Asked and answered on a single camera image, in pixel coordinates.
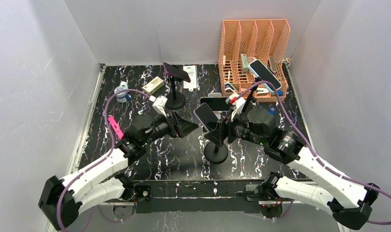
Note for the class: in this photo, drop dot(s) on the black round-base phone stand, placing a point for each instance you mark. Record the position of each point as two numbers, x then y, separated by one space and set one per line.
214 154

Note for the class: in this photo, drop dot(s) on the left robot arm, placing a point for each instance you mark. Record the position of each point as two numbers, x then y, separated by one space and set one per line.
64 199

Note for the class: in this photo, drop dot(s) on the blue white tape roll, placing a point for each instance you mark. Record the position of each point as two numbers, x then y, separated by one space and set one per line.
122 97

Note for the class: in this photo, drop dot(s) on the black stand rear right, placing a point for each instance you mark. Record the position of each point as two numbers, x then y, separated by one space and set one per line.
250 97

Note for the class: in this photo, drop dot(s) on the light blue phone on stand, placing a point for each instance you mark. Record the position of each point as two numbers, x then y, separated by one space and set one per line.
258 68

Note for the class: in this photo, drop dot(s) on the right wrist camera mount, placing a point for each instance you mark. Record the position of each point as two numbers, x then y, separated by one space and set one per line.
236 104

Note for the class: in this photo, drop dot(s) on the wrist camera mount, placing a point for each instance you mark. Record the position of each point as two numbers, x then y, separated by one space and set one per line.
159 104
236 104

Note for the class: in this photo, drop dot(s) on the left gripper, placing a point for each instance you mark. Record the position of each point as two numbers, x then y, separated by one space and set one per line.
178 127

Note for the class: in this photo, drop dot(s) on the pink marker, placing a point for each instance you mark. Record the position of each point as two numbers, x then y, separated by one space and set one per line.
115 127

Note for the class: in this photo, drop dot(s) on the beige small box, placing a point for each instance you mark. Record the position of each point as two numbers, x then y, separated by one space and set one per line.
154 85

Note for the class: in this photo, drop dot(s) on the white phone on silver stand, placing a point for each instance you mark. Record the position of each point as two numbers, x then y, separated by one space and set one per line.
218 104

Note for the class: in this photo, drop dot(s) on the silver desktop phone stand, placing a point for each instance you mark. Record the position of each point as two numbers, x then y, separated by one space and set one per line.
214 95

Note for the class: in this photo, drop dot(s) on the white labelled package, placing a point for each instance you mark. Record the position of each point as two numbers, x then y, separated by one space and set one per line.
192 72

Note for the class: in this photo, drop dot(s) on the black stand rear left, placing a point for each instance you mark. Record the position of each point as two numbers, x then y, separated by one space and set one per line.
175 100

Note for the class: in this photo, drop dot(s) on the black base frame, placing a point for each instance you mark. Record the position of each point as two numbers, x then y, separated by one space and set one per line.
195 193

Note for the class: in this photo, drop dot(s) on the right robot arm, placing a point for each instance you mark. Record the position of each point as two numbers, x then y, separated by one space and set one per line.
349 203

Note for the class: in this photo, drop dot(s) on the white-edged black smartphone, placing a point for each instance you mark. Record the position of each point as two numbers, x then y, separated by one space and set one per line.
206 117

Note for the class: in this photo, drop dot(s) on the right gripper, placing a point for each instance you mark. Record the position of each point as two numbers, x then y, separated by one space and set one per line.
216 136

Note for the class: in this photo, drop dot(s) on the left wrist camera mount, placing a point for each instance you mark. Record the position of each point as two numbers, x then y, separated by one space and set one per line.
159 104

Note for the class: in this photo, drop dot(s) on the orange file organizer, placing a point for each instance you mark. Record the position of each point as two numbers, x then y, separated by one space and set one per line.
262 39

